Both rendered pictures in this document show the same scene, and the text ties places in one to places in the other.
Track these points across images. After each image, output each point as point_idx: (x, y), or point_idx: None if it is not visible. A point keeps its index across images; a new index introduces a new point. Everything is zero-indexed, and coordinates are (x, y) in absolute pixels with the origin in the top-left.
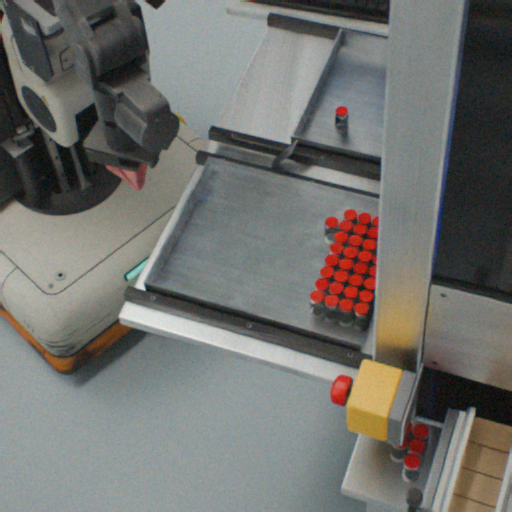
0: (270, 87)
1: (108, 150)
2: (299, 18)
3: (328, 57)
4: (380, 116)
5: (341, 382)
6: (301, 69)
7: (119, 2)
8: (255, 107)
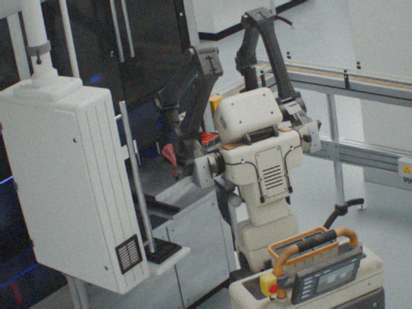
0: (193, 193)
1: (259, 88)
2: (167, 206)
3: (166, 188)
4: (160, 182)
5: None
6: (177, 198)
7: (238, 50)
8: (203, 189)
